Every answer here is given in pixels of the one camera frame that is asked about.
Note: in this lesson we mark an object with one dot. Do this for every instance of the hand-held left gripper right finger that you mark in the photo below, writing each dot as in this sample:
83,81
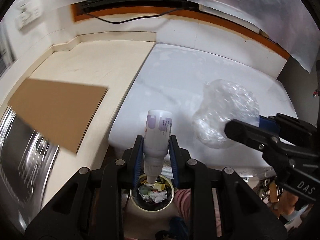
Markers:
173,162

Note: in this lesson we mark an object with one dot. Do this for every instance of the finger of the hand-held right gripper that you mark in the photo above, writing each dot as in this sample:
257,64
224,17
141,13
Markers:
268,125
240,131

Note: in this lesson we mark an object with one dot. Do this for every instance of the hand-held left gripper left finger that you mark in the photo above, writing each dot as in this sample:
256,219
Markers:
138,160

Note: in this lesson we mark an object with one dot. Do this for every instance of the clear plastic wrap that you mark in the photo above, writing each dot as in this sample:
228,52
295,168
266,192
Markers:
225,105

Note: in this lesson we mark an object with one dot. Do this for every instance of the white purple squeeze bottle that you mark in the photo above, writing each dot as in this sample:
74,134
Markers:
157,135

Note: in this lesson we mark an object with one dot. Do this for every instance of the glazed ceramic jar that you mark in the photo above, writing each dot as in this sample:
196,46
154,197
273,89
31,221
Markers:
141,201

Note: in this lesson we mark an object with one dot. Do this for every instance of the person's right hand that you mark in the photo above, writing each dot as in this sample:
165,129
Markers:
287,202

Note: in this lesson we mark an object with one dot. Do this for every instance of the person's right leg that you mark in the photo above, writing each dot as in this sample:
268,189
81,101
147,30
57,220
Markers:
182,202

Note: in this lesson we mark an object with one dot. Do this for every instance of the hanging bell ornament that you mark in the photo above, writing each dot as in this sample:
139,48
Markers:
316,93

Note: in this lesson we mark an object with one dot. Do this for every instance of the blue slipper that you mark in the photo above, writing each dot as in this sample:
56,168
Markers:
177,226

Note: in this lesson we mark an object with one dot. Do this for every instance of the white cabinet table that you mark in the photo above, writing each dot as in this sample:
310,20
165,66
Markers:
187,80

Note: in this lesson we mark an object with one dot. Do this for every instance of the brown cardboard sheet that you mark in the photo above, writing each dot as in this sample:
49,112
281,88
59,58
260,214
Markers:
57,110

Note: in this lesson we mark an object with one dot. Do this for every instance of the stainless steel sink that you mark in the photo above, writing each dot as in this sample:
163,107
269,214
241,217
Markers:
25,155

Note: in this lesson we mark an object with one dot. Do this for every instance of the translucent plastic sheet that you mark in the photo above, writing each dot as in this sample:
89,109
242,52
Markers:
250,10

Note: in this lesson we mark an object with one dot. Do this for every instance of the brown wooden window frame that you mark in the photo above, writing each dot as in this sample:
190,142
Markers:
75,12

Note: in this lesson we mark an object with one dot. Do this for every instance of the white wall power socket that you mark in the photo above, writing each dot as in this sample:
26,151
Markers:
28,15

